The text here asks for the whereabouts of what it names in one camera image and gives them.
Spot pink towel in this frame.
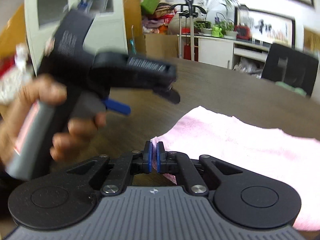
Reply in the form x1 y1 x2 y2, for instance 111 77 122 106
151 106 319 231

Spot person's left hand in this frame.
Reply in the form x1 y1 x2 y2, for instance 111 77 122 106
0 74 107 165

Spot cardboard box on floor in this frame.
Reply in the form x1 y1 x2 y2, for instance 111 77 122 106
145 34 178 59

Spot grey metal cabinet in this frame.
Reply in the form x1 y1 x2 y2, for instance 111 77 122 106
24 0 127 68

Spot pile of clothes and bags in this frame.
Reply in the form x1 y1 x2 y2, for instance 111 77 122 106
140 0 176 35

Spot white sideboard cabinet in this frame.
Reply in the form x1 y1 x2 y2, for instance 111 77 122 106
179 34 270 69

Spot green potted plants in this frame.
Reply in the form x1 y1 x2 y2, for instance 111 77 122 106
194 0 240 37

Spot green seat cushion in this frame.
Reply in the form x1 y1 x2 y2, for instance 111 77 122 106
275 81 307 97

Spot red blender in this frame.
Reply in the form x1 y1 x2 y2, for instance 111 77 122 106
234 25 251 40

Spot black office chair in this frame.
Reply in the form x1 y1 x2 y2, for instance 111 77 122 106
261 43 319 97

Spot framed calligraphy picture with flowers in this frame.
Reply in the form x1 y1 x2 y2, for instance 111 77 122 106
234 5 296 48

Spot black headrest chair frame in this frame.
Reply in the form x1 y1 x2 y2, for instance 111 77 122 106
170 0 208 61

